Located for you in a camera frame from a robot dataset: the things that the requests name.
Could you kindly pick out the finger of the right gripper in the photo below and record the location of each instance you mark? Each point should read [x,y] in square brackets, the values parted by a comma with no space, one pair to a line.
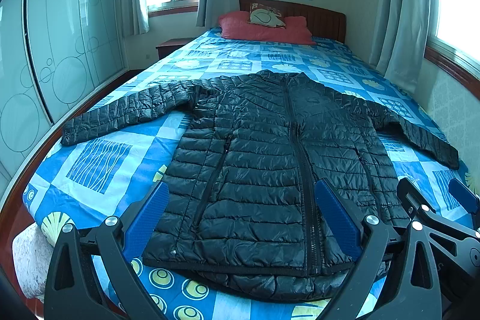
[421,211]
[468,200]

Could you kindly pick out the right window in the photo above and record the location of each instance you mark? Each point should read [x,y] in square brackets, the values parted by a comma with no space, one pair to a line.
[457,28]

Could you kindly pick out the wooden bed frame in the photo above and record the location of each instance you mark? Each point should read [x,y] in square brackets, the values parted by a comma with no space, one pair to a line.
[14,215]

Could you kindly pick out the red pillow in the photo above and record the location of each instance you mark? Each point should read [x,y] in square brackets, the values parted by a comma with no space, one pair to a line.
[235,26]

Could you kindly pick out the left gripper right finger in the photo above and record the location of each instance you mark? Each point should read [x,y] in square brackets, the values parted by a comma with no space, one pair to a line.
[411,289]

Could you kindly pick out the grey curtain right side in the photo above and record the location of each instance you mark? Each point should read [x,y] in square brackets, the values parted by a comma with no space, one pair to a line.
[400,37]

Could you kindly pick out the wooden nightstand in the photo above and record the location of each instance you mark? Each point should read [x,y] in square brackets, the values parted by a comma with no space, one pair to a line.
[169,46]

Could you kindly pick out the dark wooden headboard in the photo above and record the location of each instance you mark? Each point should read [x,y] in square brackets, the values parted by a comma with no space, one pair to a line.
[320,21]

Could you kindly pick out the small cream printed cushion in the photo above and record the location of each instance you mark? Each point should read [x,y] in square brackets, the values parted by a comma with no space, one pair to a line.
[266,16]

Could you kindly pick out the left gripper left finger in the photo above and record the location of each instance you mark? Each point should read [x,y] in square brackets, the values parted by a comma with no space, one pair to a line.
[73,290]

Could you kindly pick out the black quilted puffer jacket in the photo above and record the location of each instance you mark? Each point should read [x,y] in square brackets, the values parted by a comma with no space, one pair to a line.
[242,211]

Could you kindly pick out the white lace mattress cover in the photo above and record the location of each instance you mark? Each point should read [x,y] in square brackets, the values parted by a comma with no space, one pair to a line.
[31,257]

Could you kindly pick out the white glass wardrobe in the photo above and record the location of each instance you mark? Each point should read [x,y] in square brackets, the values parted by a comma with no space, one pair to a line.
[54,54]

